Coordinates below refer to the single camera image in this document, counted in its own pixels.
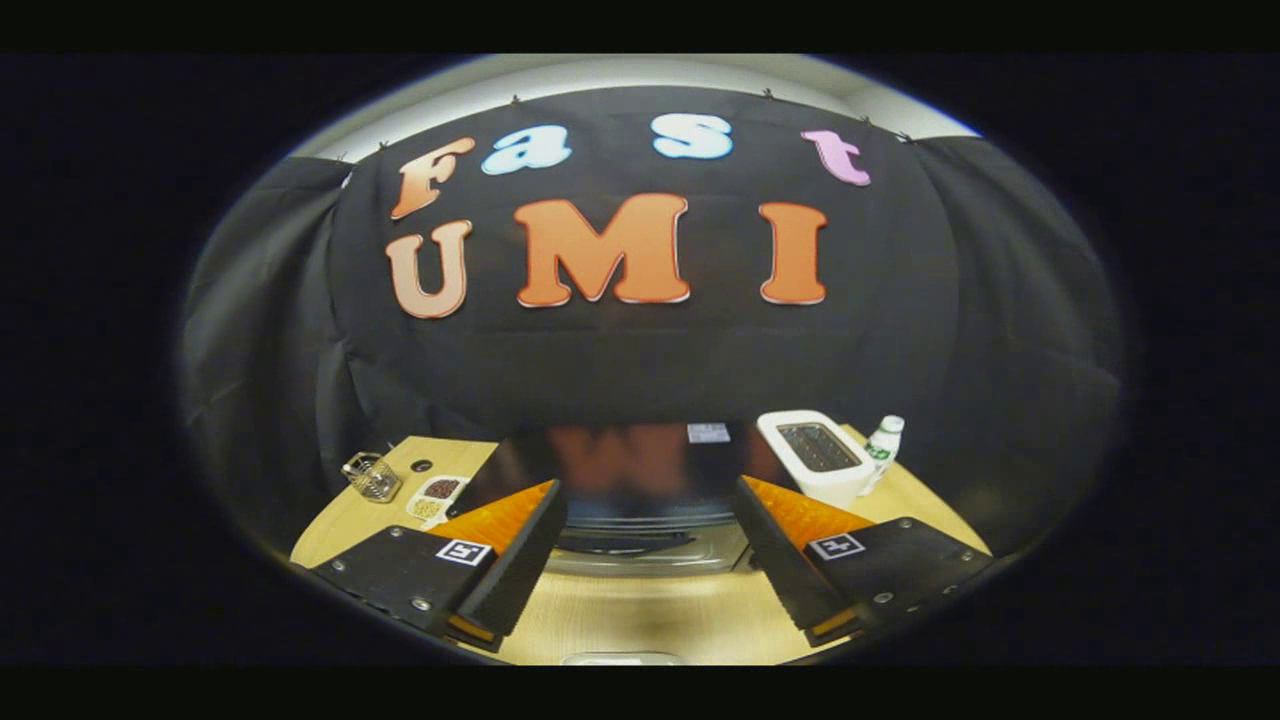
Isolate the square white plate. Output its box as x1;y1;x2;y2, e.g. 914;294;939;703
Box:
559;651;687;668

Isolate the white plastic bottle green label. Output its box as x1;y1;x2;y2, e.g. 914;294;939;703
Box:
857;414;907;497

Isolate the metal wire basket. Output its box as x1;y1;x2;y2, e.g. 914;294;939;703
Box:
341;451;404;504

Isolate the white pop-up toaster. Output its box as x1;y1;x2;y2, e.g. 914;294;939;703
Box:
755;409;877;512

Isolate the black toaster oven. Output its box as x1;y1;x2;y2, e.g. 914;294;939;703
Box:
445;421;793;579

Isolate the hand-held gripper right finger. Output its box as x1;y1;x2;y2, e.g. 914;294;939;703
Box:
734;474;998;649

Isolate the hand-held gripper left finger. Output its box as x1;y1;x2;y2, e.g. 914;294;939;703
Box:
308;478;570;654

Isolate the white divided snack dish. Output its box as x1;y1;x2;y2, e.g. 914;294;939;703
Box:
404;473;472;528

